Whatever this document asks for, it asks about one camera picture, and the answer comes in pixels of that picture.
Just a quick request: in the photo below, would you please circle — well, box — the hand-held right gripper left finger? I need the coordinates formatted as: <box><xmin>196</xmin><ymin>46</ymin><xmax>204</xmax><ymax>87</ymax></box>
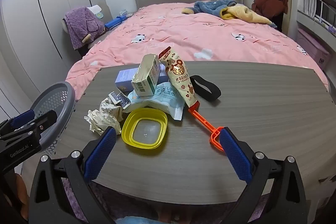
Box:
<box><xmin>28</xmin><ymin>127</ymin><xmax>117</xmax><ymax>224</ymax></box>

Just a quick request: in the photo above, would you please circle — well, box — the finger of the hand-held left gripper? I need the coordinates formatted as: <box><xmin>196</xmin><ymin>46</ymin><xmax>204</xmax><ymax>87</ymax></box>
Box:
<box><xmin>0</xmin><ymin>111</ymin><xmax>58</xmax><ymax>141</ymax></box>
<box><xmin>0</xmin><ymin>110</ymin><xmax>35</xmax><ymax>135</ymax></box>

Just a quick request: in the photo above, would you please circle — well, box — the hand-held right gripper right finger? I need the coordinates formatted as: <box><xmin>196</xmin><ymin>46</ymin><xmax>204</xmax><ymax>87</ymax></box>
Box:
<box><xmin>219</xmin><ymin>127</ymin><xmax>314</xmax><ymax>224</ymax></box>

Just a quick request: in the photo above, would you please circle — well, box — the grey mesh plastic basket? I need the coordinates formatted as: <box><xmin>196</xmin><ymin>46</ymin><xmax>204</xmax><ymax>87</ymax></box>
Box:
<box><xmin>33</xmin><ymin>81</ymin><xmax>76</xmax><ymax>159</ymax></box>

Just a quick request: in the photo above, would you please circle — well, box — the white paper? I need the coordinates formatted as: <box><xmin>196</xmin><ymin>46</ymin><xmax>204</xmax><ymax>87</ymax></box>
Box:
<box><xmin>84</xmin><ymin>97</ymin><xmax>124</xmax><ymax>135</ymax></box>

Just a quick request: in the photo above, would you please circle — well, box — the orange plastic tool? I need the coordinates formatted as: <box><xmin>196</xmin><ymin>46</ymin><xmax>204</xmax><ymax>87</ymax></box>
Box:
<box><xmin>188</xmin><ymin>105</ymin><xmax>226</xmax><ymax>152</ymax></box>

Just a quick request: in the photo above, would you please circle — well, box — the yellow plastic lid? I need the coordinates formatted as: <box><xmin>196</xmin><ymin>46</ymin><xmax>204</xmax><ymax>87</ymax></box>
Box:
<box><xmin>121</xmin><ymin>108</ymin><xmax>168</xmax><ymax>154</ymax></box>

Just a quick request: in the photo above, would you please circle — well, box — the small blue patterned packet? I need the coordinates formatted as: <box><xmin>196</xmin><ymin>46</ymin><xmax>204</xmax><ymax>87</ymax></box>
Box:
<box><xmin>108</xmin><ymin>91</ymin><xmax>131</xmax><ymax>109</ymax></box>

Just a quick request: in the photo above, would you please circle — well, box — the light blue wet wipes packet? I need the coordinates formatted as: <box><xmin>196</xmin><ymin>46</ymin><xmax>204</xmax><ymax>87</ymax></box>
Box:
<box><xmin>127</xmin><ymin>81</ymin><xmax>185</xmax><ymax>121</ymax></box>

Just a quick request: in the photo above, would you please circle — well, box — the green and white carton box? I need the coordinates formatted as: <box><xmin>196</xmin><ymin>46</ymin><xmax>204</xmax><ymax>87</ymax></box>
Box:
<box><xmin>131</xmin><ymin>53</ymin><xmax>161</xmax><ymax>96</ymax></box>

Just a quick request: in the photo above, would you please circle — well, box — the beige and red snack packet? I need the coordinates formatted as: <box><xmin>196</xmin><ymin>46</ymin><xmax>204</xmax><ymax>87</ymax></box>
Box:
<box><xmin>158</xmin><ymin>47</ymin><xmax>200</xmax><ymax>108</ymax></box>

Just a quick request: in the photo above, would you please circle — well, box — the purple fuzzy cloth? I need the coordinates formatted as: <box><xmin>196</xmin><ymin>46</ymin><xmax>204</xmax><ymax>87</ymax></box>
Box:
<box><xmin>62</xmin><ymin>179</ymin><xmax>111</xmax><ymax>224</ymax></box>

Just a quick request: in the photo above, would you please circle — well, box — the long purple cardboard box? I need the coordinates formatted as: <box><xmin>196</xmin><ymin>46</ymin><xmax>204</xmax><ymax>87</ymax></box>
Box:
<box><xmin>115</xmin><ymin>64</ymin><xmax>168</xmax><ymax>92</ymax></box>

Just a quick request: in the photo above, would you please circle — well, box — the white wardrobe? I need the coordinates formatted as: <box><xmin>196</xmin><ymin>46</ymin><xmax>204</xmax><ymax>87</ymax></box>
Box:
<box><xmin>0</xmin><ymin>0</ymin><xmax>108</xmax><ymax>109</ymax></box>

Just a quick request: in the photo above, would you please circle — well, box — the purple fleece robe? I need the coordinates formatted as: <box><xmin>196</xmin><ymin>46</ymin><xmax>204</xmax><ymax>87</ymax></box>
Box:
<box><xmin>64</xmin><ymin>7</ymin><xmax>107</xmax><ymax>50</ymax></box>

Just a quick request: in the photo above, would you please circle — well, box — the blue folded umbrella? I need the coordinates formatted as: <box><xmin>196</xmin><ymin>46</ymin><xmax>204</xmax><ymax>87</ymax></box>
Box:
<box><xmin>104</xmin><ymin>15</ymin><xmax>129</xmax><ymax>29</ymax></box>

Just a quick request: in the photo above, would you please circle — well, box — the pink panda print blanket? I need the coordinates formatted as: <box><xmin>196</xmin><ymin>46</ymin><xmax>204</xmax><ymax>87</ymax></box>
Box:
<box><xmin>65</xmin><ymin>2</ymin><xmax>330</xmax><ymax>98</ymax></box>

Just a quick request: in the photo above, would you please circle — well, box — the pink storage box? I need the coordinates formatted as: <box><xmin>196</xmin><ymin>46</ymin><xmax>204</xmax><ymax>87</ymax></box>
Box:
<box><xmin>297</xmin><ymin>28</ymin><xmax>332</xmax><ymax>65</ymax></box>

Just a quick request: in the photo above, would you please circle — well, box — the yellow fleece blanket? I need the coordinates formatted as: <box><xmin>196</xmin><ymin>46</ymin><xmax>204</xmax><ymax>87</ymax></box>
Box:
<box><xmin>220</xmin><ymin>4</ymin><xmax>273</xmax><ymax>25</ymax></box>

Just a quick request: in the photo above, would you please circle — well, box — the blue fleece robe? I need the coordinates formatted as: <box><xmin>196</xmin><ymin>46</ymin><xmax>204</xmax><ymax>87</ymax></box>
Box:
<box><xmin>182</xmin><ymin>0</ymin><xmax>238</xmax><ymax>17</ymax></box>

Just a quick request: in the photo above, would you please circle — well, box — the brown garment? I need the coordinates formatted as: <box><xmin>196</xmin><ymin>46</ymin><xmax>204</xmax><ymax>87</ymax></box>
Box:
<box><xmin>251</xmin><ymin>0</ymin><xmax>289</xmax><ymax>14</ymax></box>

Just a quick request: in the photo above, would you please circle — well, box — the black elastic strap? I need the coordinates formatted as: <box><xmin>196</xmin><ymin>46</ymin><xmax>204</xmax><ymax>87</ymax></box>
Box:
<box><xmin>189</xmin><ymin>75</ymin><xmax>222</xmax><ymax>102</ymax></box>

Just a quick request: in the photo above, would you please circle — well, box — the white metal rail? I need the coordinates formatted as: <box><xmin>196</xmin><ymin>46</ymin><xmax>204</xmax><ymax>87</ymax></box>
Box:
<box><xmin>314</xmin><ymin>0</ymin><xmax>336</xmax><ymax>35</ymax></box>

